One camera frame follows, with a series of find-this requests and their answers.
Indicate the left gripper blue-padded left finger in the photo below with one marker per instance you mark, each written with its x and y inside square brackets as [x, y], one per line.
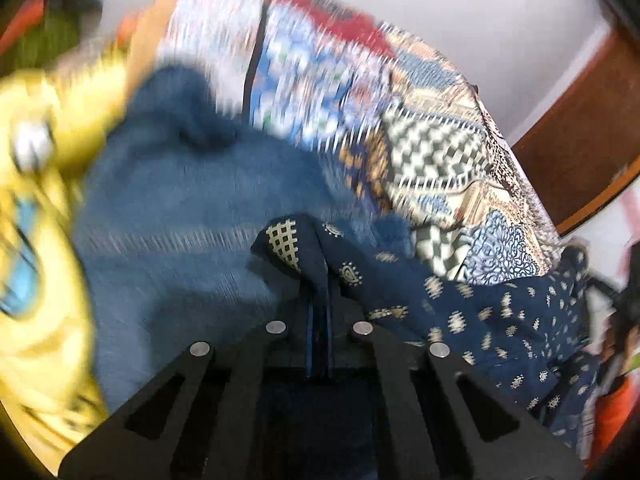
[238, 413]

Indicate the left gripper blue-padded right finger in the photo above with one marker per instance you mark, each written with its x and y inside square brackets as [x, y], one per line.
[396, 412]

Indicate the navy patterned hooded garment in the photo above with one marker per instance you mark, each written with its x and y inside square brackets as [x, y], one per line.
[525, 335]

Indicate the orange sleeve forearm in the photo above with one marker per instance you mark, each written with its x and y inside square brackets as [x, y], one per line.
[612, 411]

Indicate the brown wooden room door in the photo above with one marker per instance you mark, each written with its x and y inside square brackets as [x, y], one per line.
[585, 150]

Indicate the folded blue denim jeans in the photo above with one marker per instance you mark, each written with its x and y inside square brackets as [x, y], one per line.
[172, 207]

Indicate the colourful patchwork bedspread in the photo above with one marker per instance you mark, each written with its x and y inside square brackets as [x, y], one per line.
[412, 133]

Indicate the yellow cartoon fleece blanket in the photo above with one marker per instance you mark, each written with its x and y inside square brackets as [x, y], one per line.
[53, 124]

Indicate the green patterned cloth cover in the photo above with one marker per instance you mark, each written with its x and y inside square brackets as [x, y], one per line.
[42, 44]

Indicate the orange box on clutter pile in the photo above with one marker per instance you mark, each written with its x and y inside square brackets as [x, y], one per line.
[30, 14]

